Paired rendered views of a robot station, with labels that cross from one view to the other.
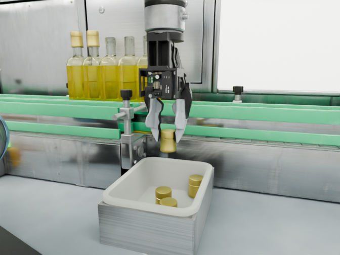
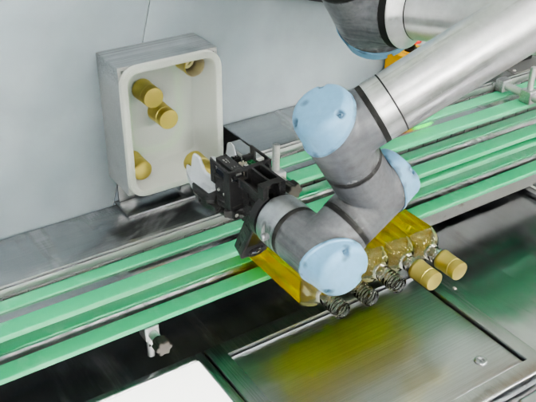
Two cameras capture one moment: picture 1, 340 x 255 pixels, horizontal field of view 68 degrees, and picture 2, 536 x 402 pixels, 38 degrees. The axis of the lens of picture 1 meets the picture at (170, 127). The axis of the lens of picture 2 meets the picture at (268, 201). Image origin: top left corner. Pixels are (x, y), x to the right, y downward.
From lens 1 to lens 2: 0.89 m
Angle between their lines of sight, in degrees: 39
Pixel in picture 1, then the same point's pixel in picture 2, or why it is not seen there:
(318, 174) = not seen: outside the picture
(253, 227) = (48, 141)
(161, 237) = (137, 53)
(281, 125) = (69, 295)
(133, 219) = (173, 51)
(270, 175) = (49, 242)
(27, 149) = not seen: hidden behind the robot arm
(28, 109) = (412, 136)
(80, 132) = not seen: hidden behind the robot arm
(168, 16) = (275, 207)
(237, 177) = (91, 223)
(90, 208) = (237, 76)
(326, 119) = (13, 323)
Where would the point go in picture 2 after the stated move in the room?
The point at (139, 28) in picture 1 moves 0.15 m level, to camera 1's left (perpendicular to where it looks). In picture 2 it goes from (393, 369) to (459, 317)
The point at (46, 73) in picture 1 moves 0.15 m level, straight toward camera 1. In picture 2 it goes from (500, 262) to (473, 231)
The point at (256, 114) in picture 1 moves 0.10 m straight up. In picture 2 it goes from (112, 289) to (141, 325)
